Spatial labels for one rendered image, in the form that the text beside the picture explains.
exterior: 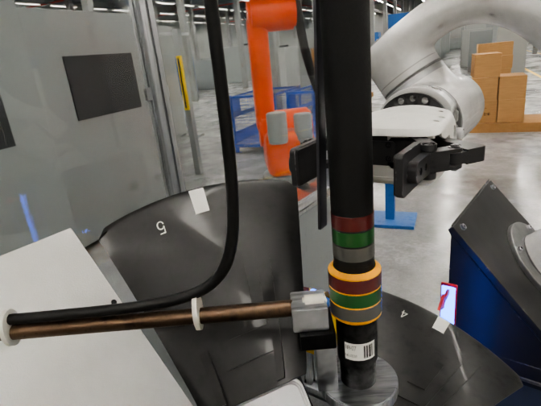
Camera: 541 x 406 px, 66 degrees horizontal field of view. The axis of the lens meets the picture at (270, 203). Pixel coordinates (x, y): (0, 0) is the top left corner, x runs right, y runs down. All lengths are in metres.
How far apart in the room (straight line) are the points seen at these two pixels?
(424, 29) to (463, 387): 0.41
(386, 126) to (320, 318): 0.17
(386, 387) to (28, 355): 0.40
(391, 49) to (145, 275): 0.37
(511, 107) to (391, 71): 7.42
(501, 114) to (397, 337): 7.40
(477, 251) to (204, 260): 0.57
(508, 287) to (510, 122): 7.13
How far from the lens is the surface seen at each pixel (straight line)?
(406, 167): 0.31
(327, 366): 0.39
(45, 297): 0.62
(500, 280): 0.88
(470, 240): 0.88
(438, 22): 0.52
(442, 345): 0.62
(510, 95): 7.90
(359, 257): 0.33
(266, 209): 0.47
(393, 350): 0.59
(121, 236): 0.48
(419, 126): 0.37
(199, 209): 0.48
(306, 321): 0.36
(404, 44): 0.52
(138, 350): 0.62
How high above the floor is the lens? 1.57
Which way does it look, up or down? 19 degrees down
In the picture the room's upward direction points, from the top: 6 degrees counter-clockwise
